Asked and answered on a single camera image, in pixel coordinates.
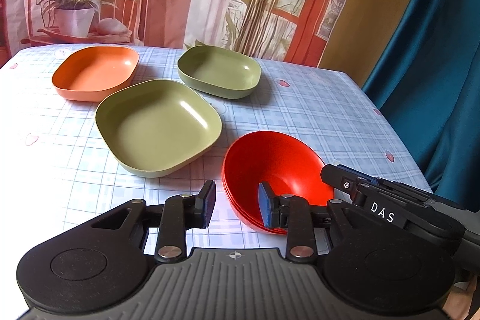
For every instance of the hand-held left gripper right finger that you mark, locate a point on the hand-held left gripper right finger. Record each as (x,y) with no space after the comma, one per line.
(267,206)

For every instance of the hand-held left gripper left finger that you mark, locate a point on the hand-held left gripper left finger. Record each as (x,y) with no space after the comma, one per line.
(210,203)

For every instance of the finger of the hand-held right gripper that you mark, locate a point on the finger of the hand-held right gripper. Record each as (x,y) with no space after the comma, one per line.
(375,209)
(397,190)

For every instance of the red bowl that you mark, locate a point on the red bowl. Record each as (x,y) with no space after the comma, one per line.
(250,224)
(277,162)
(240,209)

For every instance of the large green plate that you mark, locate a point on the large green plate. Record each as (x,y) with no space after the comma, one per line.
(161,128)

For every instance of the blue curtain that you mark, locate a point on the blue curtain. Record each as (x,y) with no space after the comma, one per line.
(438,80)

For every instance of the small green plate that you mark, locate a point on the small green plate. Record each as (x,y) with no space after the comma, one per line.
(219,70)

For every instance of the orange plate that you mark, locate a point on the orange plate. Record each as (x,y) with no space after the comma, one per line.
(95,72)

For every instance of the mustard yellow curtain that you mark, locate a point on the mustard yellow curtain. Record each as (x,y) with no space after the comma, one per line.
(378,8)

